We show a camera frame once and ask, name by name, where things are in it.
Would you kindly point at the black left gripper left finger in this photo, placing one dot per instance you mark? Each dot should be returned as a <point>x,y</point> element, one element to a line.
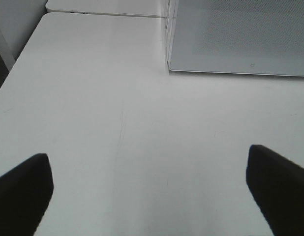
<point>25,193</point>

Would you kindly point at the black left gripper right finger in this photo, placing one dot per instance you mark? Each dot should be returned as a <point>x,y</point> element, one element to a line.
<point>277,186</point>

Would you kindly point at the white microwave door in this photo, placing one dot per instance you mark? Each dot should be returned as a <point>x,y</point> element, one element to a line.
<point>263,37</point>

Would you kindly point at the white microwave oven body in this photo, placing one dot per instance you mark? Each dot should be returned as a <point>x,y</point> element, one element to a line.
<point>170,9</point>

